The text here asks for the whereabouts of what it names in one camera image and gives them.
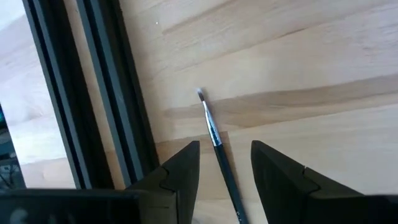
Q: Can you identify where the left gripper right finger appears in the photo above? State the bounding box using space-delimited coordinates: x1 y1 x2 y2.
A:
251 139 365 224

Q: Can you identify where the slim black brush silver ferrule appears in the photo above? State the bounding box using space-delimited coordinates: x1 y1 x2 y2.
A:
196 87 250 224

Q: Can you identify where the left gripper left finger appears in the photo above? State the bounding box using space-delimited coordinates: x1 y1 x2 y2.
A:
126 140 201 224

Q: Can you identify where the black aluminium table frame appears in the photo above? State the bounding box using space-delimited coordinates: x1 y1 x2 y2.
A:
21 0 161 190

